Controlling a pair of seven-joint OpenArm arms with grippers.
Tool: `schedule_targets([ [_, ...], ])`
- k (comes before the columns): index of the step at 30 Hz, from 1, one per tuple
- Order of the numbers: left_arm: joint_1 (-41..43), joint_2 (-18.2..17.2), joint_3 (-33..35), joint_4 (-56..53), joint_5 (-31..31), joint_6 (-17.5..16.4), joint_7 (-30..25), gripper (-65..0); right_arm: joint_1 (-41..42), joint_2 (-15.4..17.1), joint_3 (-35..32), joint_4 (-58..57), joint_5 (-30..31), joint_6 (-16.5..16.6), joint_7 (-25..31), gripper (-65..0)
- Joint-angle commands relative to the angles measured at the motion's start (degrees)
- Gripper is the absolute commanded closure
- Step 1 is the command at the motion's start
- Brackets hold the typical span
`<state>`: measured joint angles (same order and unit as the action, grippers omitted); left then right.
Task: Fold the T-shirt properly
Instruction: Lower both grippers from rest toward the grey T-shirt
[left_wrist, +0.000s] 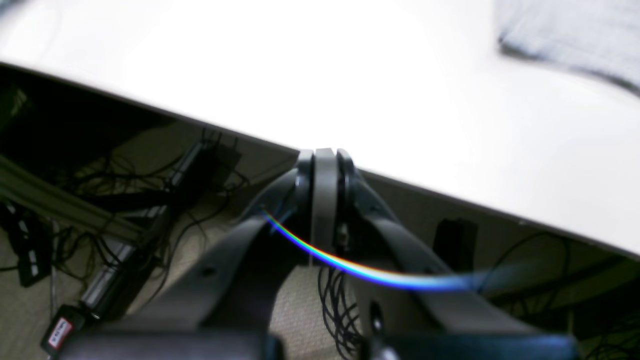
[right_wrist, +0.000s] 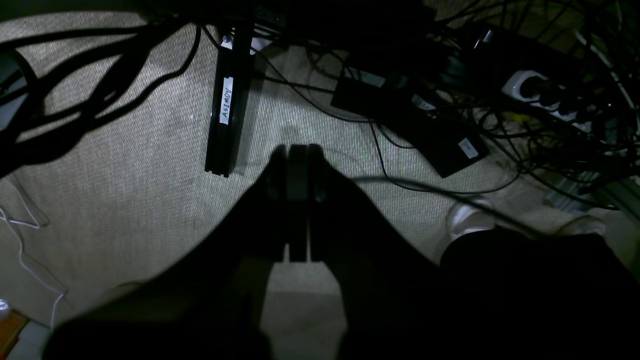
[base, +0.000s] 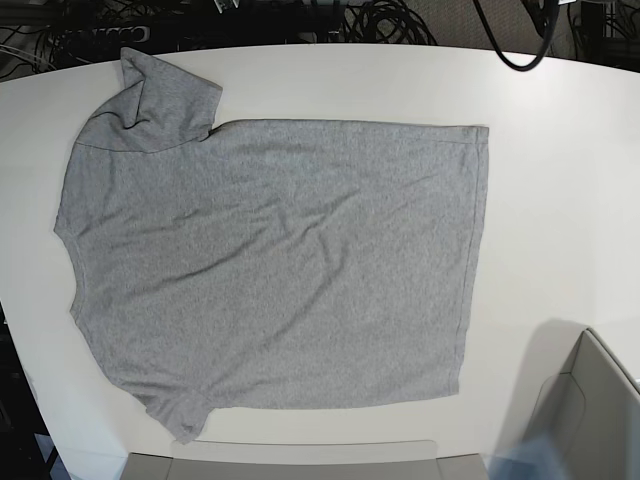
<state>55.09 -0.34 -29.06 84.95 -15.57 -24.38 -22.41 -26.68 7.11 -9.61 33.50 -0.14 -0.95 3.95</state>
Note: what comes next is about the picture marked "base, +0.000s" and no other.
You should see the grey T-shirt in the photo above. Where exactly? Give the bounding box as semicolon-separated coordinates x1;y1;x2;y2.
54;48;489;443

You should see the beige bin bottom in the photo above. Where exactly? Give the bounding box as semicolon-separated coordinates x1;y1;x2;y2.
121;440;488;479

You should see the beige bin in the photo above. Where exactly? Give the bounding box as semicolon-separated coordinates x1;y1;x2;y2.
523;329;639;479
121;440;488;479

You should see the blue blurred object corner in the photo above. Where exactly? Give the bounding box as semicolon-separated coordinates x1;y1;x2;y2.
488;435;568;480

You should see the beige bin right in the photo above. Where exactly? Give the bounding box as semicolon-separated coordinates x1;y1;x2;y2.
523;329;639;479

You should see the black cable bundle background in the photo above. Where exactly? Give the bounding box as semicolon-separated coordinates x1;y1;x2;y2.
329;0;438;46

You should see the black hanging cable loop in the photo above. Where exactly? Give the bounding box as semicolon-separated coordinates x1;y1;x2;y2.
472;0;561;72

